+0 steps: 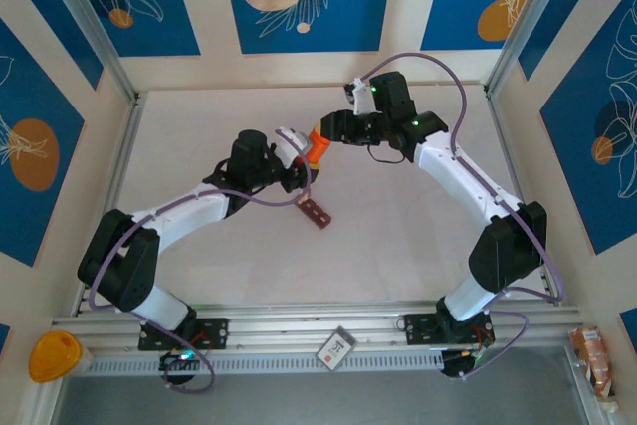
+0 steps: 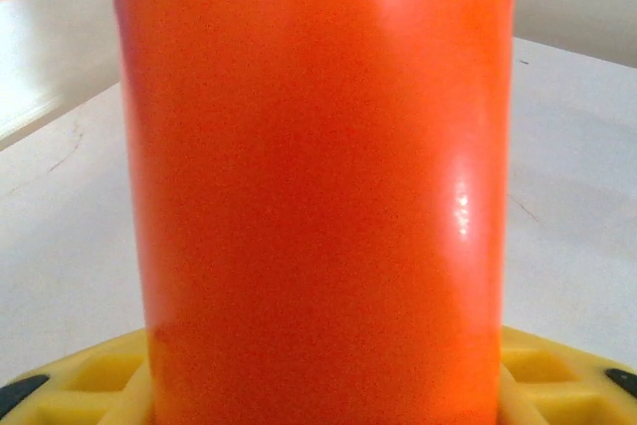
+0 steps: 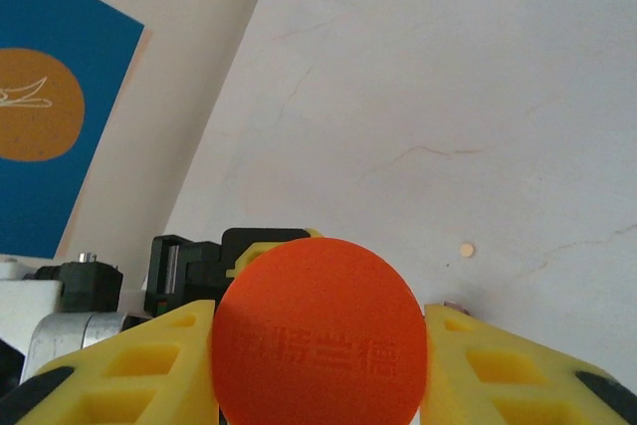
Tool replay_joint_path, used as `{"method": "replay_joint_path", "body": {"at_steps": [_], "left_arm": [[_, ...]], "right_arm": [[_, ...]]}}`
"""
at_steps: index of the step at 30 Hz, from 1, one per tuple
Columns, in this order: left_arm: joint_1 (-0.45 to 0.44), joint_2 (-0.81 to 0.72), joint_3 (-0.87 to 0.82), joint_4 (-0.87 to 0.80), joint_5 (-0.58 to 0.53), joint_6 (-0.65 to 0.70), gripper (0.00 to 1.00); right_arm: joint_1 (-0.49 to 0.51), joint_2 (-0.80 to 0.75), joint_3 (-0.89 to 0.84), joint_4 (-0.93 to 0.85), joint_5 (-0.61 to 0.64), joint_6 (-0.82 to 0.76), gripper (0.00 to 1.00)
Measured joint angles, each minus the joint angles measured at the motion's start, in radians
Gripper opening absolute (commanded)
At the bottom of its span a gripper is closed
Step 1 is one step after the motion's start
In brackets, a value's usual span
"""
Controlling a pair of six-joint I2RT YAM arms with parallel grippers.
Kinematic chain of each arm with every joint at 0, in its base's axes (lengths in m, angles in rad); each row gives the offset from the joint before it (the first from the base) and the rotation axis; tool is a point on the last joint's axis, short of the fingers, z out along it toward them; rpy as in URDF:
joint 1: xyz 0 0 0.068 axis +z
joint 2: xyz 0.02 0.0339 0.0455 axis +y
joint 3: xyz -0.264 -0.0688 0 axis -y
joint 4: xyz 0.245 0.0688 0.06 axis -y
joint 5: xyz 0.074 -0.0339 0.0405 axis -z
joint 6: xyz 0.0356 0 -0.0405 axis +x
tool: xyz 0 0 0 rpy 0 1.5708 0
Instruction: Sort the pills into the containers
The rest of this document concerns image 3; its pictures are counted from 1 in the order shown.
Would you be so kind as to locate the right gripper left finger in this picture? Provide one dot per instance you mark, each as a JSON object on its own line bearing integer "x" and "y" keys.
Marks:
{"x": 199, "y": 370}

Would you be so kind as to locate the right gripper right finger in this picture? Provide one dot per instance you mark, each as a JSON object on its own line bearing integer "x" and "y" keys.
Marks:
{"x": 448, "y": 370}

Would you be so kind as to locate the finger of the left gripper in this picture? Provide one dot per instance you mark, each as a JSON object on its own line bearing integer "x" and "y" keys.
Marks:
{"x": 259, "y": 248}

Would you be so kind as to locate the orange pill bottle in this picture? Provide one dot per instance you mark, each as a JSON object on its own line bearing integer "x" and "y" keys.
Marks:
{"x": 318, "y": 320}

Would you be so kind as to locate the small beige round pill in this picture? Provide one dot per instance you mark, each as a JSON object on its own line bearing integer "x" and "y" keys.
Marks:
{"x": 467, "y": 250}

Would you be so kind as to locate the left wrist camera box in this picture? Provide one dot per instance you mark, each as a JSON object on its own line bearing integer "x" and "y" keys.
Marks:
{"x": 60, "y": 335}

